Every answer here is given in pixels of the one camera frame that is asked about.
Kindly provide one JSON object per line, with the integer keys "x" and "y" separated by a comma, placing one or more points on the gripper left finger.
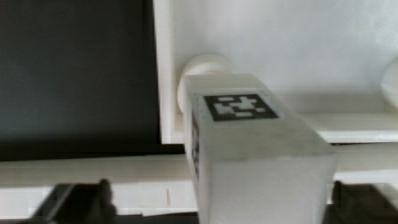
{"x": 77, "y": 204}

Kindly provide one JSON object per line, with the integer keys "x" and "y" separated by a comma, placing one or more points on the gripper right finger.
{"x": 361, "y": 206}

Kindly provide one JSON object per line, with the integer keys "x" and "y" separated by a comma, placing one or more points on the white square tabletop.
{"x": 313, "y": 44}

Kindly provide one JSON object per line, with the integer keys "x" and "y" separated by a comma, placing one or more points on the white U-shaped fence wall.
{"x": 152, "y": 183}

